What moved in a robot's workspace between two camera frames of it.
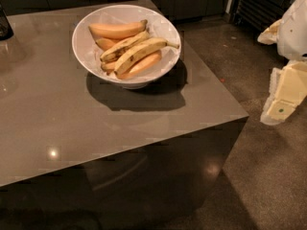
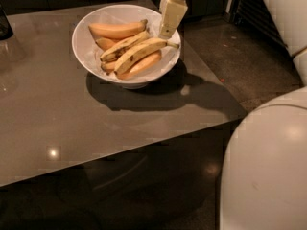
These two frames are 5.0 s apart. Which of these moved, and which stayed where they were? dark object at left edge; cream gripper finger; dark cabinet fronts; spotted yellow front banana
Moved: cream gripper finger
Stayed: dark cabinet fronts; dark object at left edge; spotted yellow front banana
